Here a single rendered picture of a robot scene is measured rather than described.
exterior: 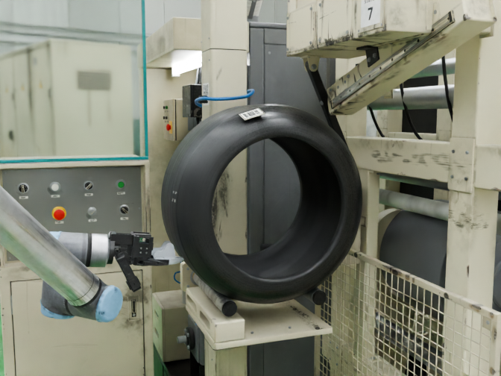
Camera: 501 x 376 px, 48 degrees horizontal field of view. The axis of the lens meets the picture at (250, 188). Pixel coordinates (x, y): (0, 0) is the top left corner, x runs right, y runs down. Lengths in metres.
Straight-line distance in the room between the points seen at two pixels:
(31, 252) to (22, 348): 1.05
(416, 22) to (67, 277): 1.03
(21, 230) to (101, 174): 0.99
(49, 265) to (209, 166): 0.47
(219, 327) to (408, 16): 0.95
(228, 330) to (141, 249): 0.33
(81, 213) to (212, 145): 0.87
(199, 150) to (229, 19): 0.58
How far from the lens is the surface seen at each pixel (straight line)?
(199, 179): 1.46
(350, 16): 1.58
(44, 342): 2.29
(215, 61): 1.88
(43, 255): 1.29
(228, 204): 1.91
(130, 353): 2.33
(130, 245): 1.56
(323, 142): 1.58
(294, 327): 1.73
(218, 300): 1.63
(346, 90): 1.84
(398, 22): 1.45
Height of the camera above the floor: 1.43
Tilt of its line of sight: 7 degrees down
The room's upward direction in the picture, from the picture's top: straight up
